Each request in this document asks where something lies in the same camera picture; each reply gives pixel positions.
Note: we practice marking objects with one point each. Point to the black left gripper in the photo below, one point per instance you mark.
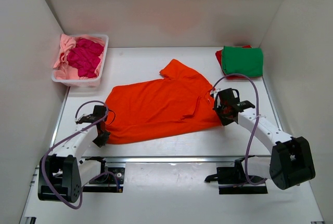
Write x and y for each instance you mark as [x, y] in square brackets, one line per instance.
[101, 141]

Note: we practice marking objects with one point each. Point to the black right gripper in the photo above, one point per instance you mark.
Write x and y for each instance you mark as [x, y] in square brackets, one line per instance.
[225, 122]

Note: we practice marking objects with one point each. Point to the orange t-shirt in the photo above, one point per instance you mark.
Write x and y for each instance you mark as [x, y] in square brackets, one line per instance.
[177, 103]

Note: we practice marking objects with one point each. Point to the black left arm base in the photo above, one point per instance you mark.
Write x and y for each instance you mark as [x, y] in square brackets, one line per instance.
[108, 183]

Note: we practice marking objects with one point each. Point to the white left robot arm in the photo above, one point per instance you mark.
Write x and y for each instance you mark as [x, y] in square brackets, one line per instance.
[64, 171]

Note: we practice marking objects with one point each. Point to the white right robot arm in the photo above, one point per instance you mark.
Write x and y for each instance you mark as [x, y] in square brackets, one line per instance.
[290, 162]

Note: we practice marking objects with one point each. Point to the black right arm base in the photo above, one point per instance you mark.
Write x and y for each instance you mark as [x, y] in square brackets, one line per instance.
[232, 180]

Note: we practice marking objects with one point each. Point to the white plastic basket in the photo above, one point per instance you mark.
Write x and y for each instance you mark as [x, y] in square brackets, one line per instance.
[78, 78]

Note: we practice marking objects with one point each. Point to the folded green t-shirt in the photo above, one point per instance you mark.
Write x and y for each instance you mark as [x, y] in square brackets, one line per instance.
[243, 61]

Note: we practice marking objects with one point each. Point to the folded red t-shirt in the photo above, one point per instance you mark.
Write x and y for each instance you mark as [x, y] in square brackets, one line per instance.
[219, 56]

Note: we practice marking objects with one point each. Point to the light pink t-shirt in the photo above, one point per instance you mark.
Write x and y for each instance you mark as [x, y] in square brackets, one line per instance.
[63, 50]

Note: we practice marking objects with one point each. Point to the magenta t-shirt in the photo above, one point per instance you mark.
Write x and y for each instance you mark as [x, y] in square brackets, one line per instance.
[85, 57]

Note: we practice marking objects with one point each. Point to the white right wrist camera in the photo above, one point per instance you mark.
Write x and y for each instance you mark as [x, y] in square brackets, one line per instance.
[214, 92]

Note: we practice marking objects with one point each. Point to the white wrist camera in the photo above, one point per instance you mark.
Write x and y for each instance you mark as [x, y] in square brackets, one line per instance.
[214, 92]
[83, 119]

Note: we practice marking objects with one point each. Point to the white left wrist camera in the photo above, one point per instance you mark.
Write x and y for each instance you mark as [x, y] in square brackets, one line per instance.
[83, 119]

